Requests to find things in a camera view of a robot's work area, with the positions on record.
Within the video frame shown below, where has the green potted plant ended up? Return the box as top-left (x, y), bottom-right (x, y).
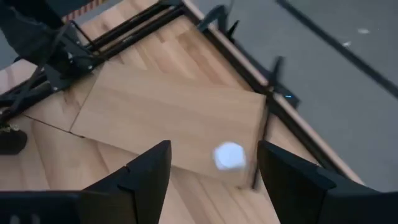
top-left (0, 123), bottom-right (28, 156)

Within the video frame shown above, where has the large curved black table clamp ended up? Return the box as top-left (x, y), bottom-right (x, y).
top-left (197, 4), bottom-right (229, 34)

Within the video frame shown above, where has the white melatonin bottle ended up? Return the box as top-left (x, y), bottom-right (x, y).
top-left (212, 141), bottom-right (249, 172)

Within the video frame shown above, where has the black metal table frame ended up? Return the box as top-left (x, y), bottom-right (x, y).
top-left (0, 0), bottom-right (343, 187)

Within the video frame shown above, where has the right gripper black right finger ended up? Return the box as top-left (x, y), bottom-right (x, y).
top-left (256, 139), bottom-right (382, 224)

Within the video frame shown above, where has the black mat orange striped edge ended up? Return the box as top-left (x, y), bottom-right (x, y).
top-left (63, 0), bottom-right (108, 22)

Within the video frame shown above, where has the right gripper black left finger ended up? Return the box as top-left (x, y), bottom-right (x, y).
top-left (77, 139), bottom-right (172, 224)

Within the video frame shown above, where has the wooden shelf with black frame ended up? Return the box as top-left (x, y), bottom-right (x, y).
top-left (23, 55), bottom-right (280, 190)

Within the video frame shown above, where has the small black table clamp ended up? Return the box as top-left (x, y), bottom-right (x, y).
top-left (226, 19), bottom-right (240, 40)

